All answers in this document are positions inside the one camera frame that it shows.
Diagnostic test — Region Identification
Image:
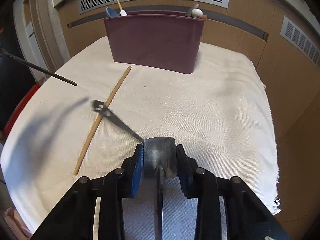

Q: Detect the grey-blue plastic spoon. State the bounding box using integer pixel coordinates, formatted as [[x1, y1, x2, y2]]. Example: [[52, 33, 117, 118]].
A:
[[106, 7, 119, 18]]

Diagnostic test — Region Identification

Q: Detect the black handled metal spoon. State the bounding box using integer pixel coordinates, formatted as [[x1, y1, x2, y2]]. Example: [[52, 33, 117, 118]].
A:
[[185, 3, 200, 17]]

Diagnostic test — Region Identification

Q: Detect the white ceramic spoon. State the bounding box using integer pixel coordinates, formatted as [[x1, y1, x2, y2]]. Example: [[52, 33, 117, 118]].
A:
[[120, 10, 127, 16]]

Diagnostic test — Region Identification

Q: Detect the small grey vent grille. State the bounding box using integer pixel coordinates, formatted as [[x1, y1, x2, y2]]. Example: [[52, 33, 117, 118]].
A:
[[280, 16, 319, 68]]

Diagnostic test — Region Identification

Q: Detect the maroon plastic utensil caddy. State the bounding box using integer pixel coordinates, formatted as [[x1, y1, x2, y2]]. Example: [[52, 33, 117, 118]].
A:
[[104, 10, 205, 74]]

